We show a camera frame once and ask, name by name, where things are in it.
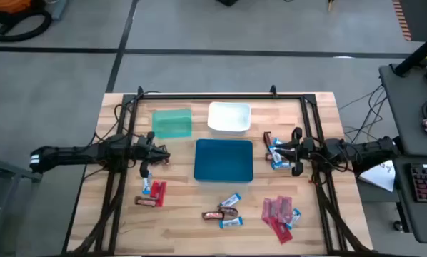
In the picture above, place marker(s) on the blue plastic bin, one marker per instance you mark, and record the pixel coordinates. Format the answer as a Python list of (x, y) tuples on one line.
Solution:
[(223, 160)]

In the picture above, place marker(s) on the hazard-striped floor mat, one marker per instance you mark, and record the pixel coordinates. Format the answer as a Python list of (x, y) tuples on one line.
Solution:
[(424, 21)]

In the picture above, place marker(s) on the orange vacuum cleaner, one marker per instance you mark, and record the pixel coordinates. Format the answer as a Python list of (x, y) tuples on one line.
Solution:
[(13, 5)]

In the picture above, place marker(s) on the black frame clamp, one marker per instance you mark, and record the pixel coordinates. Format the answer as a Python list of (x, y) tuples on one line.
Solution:
[(140, 91), (273, 91)]

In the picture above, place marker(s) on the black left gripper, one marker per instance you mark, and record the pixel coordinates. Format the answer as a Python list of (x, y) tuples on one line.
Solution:
[(144, 151)]

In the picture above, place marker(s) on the blue white Hershey's candy bar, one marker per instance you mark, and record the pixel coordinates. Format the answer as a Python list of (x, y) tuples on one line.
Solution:
[(278, 141), (294, 218), (147, 185), (275, 156), (231, 223), (280, 165), (230, 200)]

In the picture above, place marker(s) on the grey desk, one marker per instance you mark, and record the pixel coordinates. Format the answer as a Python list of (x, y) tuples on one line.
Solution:
[(402, 107)]

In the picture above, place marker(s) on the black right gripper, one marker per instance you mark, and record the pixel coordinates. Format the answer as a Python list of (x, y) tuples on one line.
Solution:
[(306, 150)]

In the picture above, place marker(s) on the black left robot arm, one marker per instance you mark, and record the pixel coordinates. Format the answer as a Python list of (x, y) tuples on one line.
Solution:
[(74, 153)]

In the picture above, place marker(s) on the white plastic bin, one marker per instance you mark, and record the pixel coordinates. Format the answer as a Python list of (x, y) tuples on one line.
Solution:
[(229, 116)]

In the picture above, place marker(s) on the green translucent plastic bin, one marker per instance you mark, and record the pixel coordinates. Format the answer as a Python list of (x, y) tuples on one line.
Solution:
[(170, 123)]

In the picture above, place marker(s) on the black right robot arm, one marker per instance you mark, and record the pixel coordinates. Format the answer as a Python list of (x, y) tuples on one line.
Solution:
[(370, 148)]

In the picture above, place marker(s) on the black backlit keyboard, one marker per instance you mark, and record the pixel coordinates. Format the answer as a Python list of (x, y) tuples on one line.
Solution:
[(426, 183)]

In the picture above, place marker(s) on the grey side table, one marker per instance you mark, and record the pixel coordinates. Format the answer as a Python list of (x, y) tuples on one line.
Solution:
[(6, 171)]

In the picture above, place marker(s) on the white paper sheet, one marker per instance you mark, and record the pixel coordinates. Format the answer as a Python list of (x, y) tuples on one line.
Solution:
[(381, 176)]

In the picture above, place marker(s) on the black monitor pole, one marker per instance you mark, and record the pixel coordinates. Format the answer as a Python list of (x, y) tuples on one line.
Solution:
[(418, 53)]

